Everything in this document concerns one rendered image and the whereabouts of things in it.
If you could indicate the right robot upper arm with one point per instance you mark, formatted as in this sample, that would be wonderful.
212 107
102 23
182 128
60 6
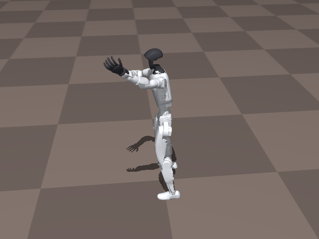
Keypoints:
144 73

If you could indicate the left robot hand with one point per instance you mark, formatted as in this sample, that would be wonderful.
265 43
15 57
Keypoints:
116 68

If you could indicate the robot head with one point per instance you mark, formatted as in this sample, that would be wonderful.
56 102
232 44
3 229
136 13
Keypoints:
151 55

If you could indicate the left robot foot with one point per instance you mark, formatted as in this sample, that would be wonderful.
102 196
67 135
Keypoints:
167 195

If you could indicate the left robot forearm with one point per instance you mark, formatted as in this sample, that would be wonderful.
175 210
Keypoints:
136 80

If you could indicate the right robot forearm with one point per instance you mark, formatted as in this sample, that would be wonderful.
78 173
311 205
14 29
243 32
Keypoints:
134 72

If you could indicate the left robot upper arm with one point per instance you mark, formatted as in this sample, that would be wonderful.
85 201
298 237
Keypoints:
159 83

